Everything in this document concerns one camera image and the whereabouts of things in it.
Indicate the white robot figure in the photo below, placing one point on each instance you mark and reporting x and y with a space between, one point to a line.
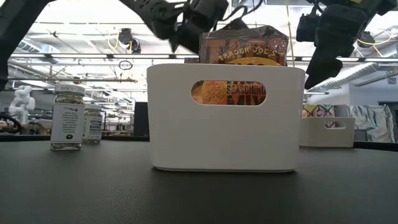
21 102

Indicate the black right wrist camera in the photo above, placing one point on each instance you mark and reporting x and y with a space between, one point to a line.
306 28

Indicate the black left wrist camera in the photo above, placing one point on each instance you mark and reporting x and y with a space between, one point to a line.
208 11

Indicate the white plastic bin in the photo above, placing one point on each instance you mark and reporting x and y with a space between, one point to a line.
174 140

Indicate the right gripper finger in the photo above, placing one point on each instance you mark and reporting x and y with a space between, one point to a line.
323 70

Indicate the light grey plastic bin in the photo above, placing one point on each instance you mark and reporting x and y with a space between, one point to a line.
314 135

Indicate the leaf patterned panel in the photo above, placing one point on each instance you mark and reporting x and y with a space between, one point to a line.
373 121

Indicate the black table mat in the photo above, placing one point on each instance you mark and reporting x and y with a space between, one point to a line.
124 193

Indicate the white-lidded bagel seasoning jar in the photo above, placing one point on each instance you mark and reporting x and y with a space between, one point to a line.
92 126
67 121

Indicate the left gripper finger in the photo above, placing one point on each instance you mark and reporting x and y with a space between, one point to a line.
237 25

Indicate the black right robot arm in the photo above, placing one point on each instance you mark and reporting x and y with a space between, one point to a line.
387 6

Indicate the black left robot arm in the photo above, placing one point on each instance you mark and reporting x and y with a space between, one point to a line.
18 37

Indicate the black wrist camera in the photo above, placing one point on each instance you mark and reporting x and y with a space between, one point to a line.
306 28
208 11

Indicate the colourful patterned panel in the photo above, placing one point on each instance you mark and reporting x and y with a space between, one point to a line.
314 110

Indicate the orange taco seasoning packet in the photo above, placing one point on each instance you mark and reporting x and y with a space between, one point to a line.
242 46

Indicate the silver air duct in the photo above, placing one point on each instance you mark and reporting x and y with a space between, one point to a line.
357 73

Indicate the black upright panel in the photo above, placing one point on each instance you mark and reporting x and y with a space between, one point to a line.
141 119

